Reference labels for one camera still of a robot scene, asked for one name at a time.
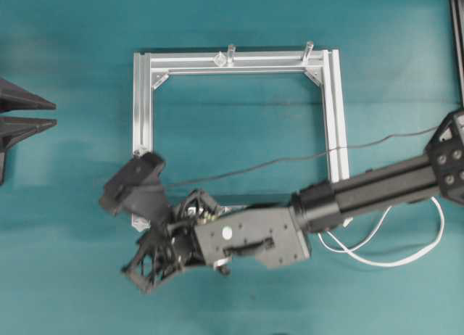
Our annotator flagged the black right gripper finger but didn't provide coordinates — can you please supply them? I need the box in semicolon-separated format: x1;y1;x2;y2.
1;117;57;184
1;78;56;112

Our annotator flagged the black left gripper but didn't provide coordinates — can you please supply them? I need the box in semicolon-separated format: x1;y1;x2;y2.
121;189;225;294

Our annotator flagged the white cable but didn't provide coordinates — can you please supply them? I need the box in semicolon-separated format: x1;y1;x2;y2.
318;197;446;268

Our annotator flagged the aluminium pin top right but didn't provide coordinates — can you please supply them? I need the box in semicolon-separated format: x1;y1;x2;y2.
302;41;314;65

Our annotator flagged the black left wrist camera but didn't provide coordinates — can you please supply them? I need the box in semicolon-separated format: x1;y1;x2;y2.
99;152;170;223

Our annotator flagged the aluminium extrusion frame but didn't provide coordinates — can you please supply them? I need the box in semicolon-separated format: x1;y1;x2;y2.
128;41;351;233

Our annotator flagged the aluminium pin on frame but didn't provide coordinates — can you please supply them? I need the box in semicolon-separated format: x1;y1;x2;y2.
226;44;236;67

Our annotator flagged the thin black camera cable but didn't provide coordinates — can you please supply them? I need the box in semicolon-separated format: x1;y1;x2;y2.
168;126;442;187

